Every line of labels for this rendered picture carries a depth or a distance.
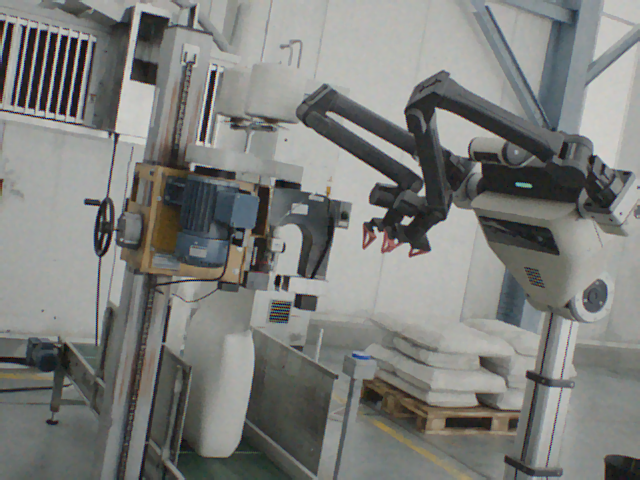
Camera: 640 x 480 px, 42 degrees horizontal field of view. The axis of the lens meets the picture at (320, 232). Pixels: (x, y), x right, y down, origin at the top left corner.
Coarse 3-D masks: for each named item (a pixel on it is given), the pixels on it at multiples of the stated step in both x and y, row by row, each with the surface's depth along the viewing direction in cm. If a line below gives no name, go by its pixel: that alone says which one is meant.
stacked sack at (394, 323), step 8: (376, 312) 578; (384, 312) 573; (392, 312) 579; (400, 312) 584; (368, 320) 575; (376, 320) 570; (384, 320) 563; (392, 320) 557; (400, 320) 553; (408, 320) 555; (416, 320) 557; (424, 320) 563; (432, 320) 567; (440, 320) 569; (448, 320) 580; (384, 328) 560; (392, 328) 549; (400, 328) 546; (400, 336) 551
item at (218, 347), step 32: (192, 320) 314; (224, 320) 300; (192, 352) 306; (224, 352) 287; (192, 384) 299; (224, 384) 287; (192, 416) 296; (224, 416) 288; (192, 448) 297; (224, 448) 291
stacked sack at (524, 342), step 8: (472, 320) 601; (480, 320) 603; (488, 320) 609; (496, 320) 618; (480, 328) 588; (488, 328) 585; (496, 328) 585; (504, 328) 590; (512, 328) 594; (504, 336) 568; (512, 336) 564; (520, 336) 562; (528, 336) 567; (536, 336) 573; (512, 344) 558; (520, 344) 558; (528, 344) 561; (536, 344) 566; (520, 352) 558; (528, 352) 561; (536, 352) 564
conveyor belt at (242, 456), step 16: (80, 352) 406; (96, 352) 412; (240, 448) 306; (256, 448) 310; (192, 464) 281; (208, 464) 284; (224, 464) 287; (240, 464) 290; (256, 464) 292; (272, 464) 295
